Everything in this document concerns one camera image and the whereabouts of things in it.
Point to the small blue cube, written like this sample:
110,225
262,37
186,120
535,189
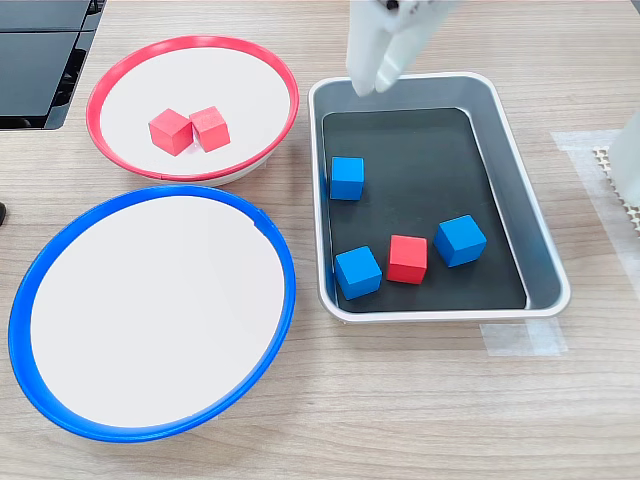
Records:
346,178
460,240
357,272

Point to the small red cube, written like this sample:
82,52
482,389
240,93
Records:
170,132
407,260
210,128

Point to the black tray mat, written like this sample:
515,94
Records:
425,175

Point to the steel tray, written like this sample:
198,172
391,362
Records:
525,225

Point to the red-rimmed white plate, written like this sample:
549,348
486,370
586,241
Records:
225,85

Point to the clear tape strip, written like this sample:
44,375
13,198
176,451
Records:
525,337

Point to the black flat device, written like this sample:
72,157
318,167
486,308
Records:
30,70

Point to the blue-rimmed white plate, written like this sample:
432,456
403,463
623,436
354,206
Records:
150,310

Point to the small black object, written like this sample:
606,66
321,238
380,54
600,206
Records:
2,214

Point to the pale perforated base plate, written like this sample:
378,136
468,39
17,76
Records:
602,157

